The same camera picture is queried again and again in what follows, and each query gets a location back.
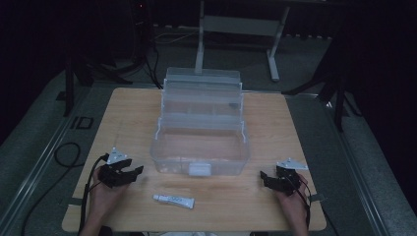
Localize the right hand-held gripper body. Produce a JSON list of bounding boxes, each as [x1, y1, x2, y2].
[[274, 157, 310, 198]]

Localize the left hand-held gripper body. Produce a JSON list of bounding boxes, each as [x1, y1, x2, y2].
[[97, 147, 133, 189]]

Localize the white tube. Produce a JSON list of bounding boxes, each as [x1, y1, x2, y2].
[[152, 193, 196, 210]]

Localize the clear plastic tiered storage box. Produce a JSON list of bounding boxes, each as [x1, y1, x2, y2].
[[149, 66, 252, 178]]

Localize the person's left hand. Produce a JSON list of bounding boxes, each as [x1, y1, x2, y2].
[[88, 166, 131, 212]]

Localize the person's right hand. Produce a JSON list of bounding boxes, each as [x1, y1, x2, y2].
[[273, 173, 310, 218]]

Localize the black metal stand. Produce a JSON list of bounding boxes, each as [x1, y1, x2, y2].
[[62, 0, 155, 118], [282, 38, 363, 133]]

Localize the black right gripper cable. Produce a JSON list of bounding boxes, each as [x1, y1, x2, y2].
[[284, 175, 312, 228]]

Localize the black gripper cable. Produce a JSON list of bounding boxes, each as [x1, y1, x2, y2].
[[77, 152, 110, 236], [284, 175, 312, 228]]

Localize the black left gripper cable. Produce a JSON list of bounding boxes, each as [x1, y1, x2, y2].
[[77, 152, 110, 236]]

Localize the black floor cable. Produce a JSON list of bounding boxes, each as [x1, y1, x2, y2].
[[20, 142, 84, 236]]

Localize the metal floor rail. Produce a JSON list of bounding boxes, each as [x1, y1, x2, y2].
[[319, 94, 391, 236], [0, 86, 93, 230]]

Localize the white desk frame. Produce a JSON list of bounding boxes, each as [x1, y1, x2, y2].
[[194, 0, 292, 83]]

